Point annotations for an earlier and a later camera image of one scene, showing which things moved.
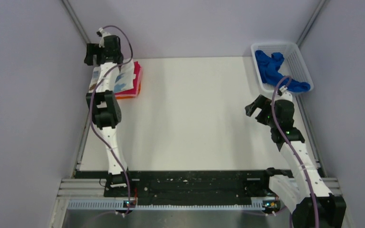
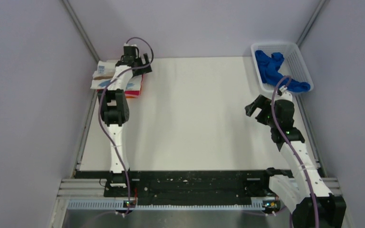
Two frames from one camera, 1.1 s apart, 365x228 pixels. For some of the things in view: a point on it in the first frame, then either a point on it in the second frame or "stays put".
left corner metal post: x=80 y=26 stays put
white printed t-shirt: x=118 y=80 stays put
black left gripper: x=92 y=49 → x=143 y=71
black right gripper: x=262 y=102 stays put
